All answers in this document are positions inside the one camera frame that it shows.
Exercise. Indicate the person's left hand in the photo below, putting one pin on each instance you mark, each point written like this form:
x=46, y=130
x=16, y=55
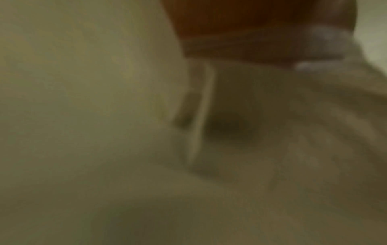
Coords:
x=242, y=16

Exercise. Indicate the frosted clear plastic bag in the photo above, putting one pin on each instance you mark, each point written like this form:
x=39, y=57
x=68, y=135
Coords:
x=272, y=124

